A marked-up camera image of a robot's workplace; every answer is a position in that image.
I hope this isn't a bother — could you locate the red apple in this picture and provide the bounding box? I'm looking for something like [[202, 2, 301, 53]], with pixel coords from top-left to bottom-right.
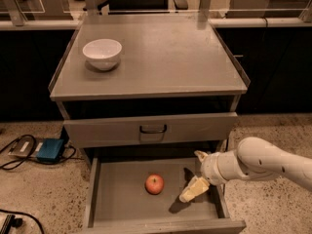
[[144, 174, 164, 195]]

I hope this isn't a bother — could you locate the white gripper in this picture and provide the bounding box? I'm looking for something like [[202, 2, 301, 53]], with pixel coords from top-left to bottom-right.
[[178, 150, 227, 203]]

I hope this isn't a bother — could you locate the white ceramic bowl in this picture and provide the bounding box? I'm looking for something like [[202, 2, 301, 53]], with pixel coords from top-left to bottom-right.
[[82, 39, 123, 71]]

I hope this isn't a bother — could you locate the black drawer handle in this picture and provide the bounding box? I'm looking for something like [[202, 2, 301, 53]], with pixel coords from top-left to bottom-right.
[[139, 124, 167, 135]]

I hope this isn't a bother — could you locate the black device bottom left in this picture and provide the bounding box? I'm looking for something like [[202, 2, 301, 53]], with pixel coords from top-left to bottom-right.
[[0, 214, 23, 234]]

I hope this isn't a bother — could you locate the closed grey top drawer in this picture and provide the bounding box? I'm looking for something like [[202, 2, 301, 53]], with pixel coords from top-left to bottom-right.
[[64, 112, 238, 148]]

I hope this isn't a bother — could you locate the black floor cable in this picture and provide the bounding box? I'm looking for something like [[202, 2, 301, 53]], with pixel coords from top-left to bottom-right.
[[0, 134, 85, 171]]

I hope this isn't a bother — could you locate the black office chair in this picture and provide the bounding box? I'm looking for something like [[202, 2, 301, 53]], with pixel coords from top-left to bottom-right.
[[84, 0, 188, 15]]

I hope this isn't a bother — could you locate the grey drawer cabinet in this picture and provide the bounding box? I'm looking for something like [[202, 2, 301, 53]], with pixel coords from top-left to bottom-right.
[[48, 13, 252, 234]]

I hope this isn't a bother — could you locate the grey side table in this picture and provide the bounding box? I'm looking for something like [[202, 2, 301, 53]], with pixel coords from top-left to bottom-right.
[[226, 0, 310, 19]]

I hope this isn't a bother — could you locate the open grey middle drawer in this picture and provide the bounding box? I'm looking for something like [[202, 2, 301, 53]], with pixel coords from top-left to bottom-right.
[[76, 141, 247, 234]]

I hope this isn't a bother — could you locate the black cable bottom left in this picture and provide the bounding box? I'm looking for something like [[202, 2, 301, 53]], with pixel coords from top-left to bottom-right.
[[0, 208, 46, 234]]

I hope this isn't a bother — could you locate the blue power box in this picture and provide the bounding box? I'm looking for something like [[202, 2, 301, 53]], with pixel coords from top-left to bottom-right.
[[36, 138, 63, 163]]

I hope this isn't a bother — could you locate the silver flat device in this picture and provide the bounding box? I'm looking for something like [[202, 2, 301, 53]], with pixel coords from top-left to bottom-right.
[[8, 136, 43, 158]]

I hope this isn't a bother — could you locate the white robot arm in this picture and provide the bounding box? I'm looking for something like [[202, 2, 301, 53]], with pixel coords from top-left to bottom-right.
[[178, 137, 312, 203]]

